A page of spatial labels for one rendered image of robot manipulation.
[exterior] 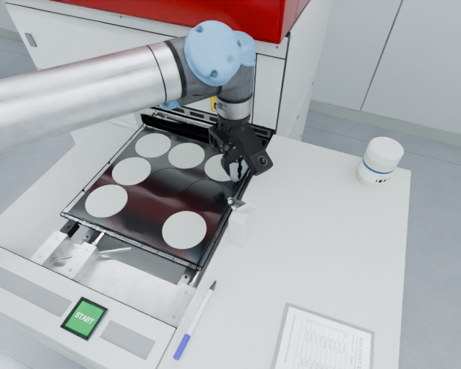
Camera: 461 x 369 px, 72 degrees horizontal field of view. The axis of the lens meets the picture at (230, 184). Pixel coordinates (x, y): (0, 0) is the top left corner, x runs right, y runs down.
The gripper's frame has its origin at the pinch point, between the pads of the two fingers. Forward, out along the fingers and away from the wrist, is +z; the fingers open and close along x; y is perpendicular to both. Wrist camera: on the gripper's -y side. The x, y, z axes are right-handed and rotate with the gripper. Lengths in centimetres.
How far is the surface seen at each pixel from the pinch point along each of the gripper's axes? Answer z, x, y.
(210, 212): 1.3, 11.0, -3.7
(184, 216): 1.3, 16.6, -1.0
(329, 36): 33, -138, 87
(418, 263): 91, -90, -38
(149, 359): -4.7, 36.4, -25.6
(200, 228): 1.3, 15.1, -6.0
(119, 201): 1.3, 27.3, 12.0
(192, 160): 1.3, 5.6, 13.7
